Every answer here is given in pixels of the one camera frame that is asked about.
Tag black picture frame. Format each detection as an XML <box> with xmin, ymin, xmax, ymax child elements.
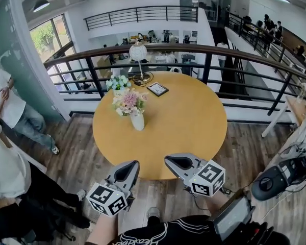
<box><xmin>146</xmin><ymin>82</ymin><xmax>169</xmax><ymax>97</ymax></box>

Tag pink artificial flowers bunch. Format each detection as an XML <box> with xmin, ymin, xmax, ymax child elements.
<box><xmin>112</xmin><ymin>88</ymin><xmax>149</xmax><ymax>117</ymax></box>

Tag person's left forearm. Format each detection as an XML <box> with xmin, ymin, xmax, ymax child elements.
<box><xmin>85</xmin><ymin>212</ymin><xmax>120</xmax><ymax>245</ymax></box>

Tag frosted glass panel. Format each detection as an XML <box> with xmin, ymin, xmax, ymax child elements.
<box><xmin>0</xmin><ymin>0</ymin><xmax>69</xmax><ymax>124</ymax></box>

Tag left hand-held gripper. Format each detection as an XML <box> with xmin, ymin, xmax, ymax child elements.
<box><xmin>86</xmin><ymin>160</ymin><xmax>140</xmax><ymax>217</ymax></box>

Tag person's black striped shorts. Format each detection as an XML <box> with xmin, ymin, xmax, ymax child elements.
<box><xmin>116</xmin><ymin>214</ymin><xmax>219</xmax><ymax>245</ymax></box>

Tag black balcony railing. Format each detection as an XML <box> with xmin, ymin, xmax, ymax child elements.
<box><xmin>84</xmin><ymin>6</ymin><xmax>198</xmax><ymax>32</ymax></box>
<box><xmin>228</xmin><ymin>11</ymin><xmax>306</xmax><ymax>79</ymax></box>

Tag white ceramic vase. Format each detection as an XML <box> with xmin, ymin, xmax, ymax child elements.
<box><xmin>130</xmin><ymin>110</ymin><xmax>145</xmax><ymax>132</ymax></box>

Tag person's grey shoe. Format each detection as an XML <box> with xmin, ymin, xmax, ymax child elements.
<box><xmin>145</xmin><ymin>207</ymin><xmax>161</xmax><ymax>221</ymax></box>

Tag white-legged wooden side table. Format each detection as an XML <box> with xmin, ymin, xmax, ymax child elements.
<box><xmin>261</xmin><ymin>95</ymin><xmax>306</xmax><ymax>139</ymax></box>

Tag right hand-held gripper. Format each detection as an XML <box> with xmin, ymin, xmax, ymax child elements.
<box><xmin>164</xmin><ymin>153</ymin><xmax>226</xmax><ymax>198</ymax></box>

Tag black rounded chair seat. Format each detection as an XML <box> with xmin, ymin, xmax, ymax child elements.
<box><xmin>251</xmin><ymin>165</ymin><xmax>289</xmax><ymax>202</ymax></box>

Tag wood-topped dark metal railing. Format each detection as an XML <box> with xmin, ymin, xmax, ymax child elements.
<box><xmin>44</xmin><ymin>43</ymin><xmax>306</xmax><ymax>117</ymax></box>

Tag chest-mounted screen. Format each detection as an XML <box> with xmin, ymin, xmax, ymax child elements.
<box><xmin>213</xmin><ymin>194</ymin><xmax>256</xmax><ymax>242</ymax></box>

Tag white flowers in small pot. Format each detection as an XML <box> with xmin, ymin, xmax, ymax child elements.
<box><xmin>106</xmin><ymin>75</ymin><xmax>132</xmax><ymax>96</ymax></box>

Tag black dome pendant lamp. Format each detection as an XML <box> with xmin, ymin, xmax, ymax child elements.
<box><xmin>32</xmin><ymin>0</ymin><xmax>50</xmax><ymax>13</ymax></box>

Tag round wooden table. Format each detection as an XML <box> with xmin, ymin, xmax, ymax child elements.
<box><xmin>92</xmin><ymin>71</ymin><xmax>228</xmax><ymax>181</ymax></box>

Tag globe table lamp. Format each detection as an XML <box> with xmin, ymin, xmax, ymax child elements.
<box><xmin>129</xmin><ymin>40</ymin><xmax>155</xmax><ymax>86</ymax></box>

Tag person's right forearm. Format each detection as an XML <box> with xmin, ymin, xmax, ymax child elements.
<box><xmin>203</xmin><ymin>189</ymin><xmax>243</xmax><ymax>216</ymax></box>

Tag large window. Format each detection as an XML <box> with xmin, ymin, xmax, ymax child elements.
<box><xmin>30</xmin><ymin>13</ymin><xmax>76</xmax><ymax>63</ymax></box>

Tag black electronics box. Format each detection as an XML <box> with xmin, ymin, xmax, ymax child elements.
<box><xmin>277</xmin><ymin>151</ymin><xmax>306</xmax><ymax>188</ymax></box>

